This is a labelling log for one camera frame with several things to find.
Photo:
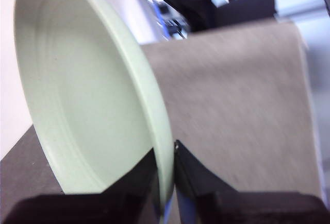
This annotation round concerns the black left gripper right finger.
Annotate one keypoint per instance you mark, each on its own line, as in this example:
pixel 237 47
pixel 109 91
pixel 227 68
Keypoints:
pixel 257 208

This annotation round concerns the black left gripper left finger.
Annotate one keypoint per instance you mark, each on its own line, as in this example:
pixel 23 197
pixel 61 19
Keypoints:
pixel 90 209

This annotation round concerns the pale green plate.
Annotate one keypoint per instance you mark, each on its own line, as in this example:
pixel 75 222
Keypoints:
pixel 77 92

